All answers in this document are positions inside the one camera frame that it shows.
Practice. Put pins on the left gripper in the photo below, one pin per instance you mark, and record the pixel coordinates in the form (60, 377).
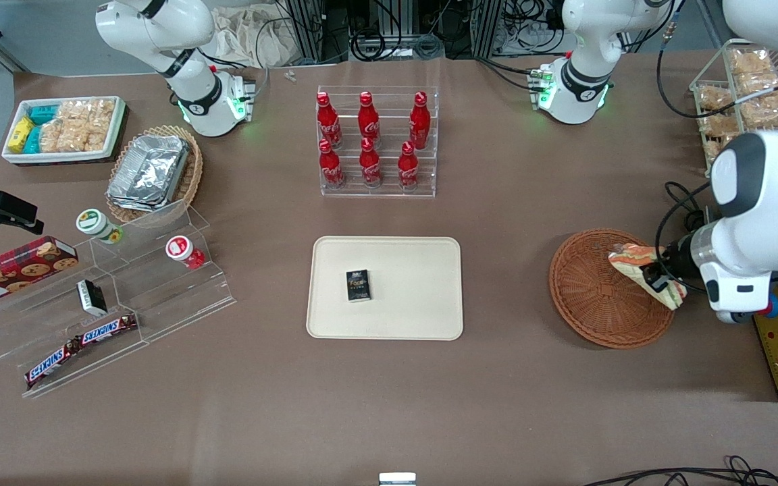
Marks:
(678, 262)

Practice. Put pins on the triangle sandwich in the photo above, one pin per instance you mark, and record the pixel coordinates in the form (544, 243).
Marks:
(632, 260)

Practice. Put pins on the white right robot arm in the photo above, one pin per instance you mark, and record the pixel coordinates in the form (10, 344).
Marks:
(200, 101)

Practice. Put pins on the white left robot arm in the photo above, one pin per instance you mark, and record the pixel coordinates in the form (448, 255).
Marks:
(585, 88)

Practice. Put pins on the brown wicker basket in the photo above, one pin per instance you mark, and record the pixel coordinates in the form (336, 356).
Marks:
(591, 297)

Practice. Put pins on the light wicker basket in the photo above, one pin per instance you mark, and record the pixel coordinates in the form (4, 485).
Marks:
(190, 175)

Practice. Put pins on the beige plastic tray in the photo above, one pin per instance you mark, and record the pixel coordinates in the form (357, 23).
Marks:
(402, 297)

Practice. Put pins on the red tartan cookie box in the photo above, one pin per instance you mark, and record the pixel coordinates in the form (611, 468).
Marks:
(14, 270)

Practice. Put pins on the white rectangular snack bin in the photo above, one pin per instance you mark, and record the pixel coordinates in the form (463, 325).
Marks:
(58, 156)

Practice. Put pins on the teal snack pack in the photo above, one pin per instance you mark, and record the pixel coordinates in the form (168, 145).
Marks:
(32, 140)
(43, 113)

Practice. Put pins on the yellow snack pack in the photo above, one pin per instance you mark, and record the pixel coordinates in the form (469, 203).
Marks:
(20, 133)

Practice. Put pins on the green lid yogurt cup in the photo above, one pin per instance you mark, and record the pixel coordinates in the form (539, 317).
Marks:
(95, 224)

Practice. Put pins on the clear bag of rice crackers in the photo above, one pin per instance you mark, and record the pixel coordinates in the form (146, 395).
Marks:
(61, 136)
(92, 115)

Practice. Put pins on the small black carton box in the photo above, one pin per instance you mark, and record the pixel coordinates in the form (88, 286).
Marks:
(358, 285)
(92, 298)

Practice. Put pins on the aluminium foil container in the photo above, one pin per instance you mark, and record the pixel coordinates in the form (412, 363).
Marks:
(149, 172)

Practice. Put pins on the snickers chocolate bar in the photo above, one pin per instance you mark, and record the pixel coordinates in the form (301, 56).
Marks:
(107, 330)
(51, 363)

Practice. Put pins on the clear acrylic stepped stand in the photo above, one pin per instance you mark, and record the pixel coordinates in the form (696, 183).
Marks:
(159, 304)

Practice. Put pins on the red lid yogurt cup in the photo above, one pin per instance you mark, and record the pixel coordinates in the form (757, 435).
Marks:
(183, 251)

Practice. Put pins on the clear bag of fried snacks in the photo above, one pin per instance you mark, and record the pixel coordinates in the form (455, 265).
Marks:
(750, 62)
(713, 101)
(770, 101)

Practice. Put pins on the clear bin of snacks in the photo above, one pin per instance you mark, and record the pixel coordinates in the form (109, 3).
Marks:
(699, 88)

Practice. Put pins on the red cola bottle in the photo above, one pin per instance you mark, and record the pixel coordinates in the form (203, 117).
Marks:
(368, 125)
(328, 125)
(420, 125)
(330, 169)
(408, 169)
(370, 167)

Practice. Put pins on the beige cloth bag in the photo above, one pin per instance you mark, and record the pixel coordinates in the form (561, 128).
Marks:
(254, 34)

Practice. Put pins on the clear acrylic bottle rack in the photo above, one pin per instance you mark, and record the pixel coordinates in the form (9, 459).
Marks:
(375, 192)

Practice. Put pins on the small silver box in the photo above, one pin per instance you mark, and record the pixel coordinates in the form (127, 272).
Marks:
(397, 479)

